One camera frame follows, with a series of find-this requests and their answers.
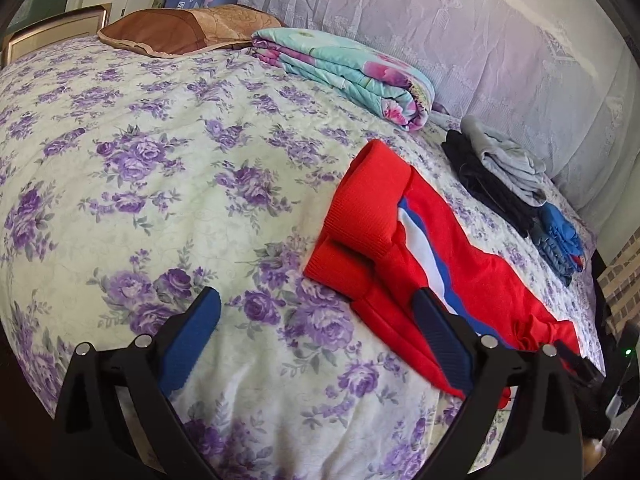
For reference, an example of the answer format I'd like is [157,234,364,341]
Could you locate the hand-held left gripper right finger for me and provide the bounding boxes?
[411,287,583,480]

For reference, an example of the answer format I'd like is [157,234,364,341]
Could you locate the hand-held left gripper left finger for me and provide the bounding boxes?
[52,287,222,480]

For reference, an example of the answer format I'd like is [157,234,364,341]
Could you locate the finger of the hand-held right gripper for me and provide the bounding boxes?
[555,342,606,386]

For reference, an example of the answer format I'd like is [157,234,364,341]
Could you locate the red sweater with striped band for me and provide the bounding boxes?
[304,140,582,406]

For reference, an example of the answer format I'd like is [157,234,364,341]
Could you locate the folded blue pants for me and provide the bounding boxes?
[537,202,585,261]

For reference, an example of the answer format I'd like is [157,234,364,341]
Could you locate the checked beige curtain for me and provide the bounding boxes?
[597,230,640,316]

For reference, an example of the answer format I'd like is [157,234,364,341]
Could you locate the folded blue jeans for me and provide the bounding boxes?
[530,225,581,288]

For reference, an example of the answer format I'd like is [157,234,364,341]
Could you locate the purple floral bedspread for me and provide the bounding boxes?
[0,35,608,480]

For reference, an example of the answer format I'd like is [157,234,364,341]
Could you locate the folded black garment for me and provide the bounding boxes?
[441,130,541,238]

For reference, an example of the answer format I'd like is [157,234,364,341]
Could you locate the folded grey garment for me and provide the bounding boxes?
[460,115,548,206]

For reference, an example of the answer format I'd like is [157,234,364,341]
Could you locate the folded teal floral quilt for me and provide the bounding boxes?
[250,27,435,133]

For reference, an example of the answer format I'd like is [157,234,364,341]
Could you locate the brown pillow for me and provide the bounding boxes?
[97,4,286,57]

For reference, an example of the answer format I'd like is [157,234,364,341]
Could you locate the white padded headboard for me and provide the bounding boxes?
[237,0,640,226]

